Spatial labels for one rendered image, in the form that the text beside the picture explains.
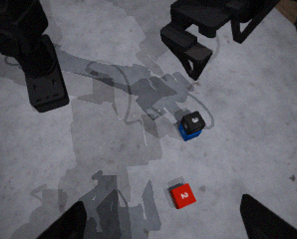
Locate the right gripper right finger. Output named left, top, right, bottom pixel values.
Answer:
left=240, top=194, right=297, bottom=239

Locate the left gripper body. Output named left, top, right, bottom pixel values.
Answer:
left=160, top=0, right=275, bottom=52

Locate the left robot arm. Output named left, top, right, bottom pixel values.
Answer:
left=0, top=0, right=66, bottom=108

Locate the blue block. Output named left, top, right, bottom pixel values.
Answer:
left=178, top=124, right=202, bottom=141

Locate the red block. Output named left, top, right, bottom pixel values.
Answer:
left=169, top=183, right=196, bottom=209

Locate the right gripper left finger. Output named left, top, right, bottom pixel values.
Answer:
left=36, top=201, right=87, bottom=239

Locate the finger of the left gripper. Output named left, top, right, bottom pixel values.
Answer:
left=230, top=0, right=280, bottom=44
left=161, top=38, right=212, bottom=81

